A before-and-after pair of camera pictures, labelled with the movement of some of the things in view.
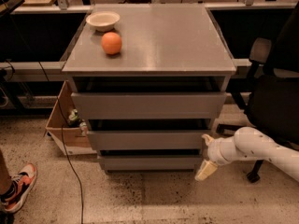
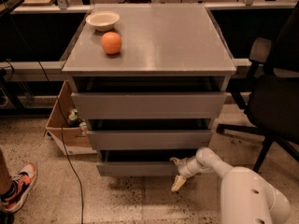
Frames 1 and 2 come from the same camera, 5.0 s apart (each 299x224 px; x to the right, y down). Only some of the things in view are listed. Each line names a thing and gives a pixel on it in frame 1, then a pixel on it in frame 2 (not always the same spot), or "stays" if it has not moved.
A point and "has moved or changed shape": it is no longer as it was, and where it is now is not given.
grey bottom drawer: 151,162 has moved or changed shape
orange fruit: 111,43 stays
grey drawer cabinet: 150,79 stays
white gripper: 214,152 → 186,168
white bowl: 103,21 stays
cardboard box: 70,138 stays
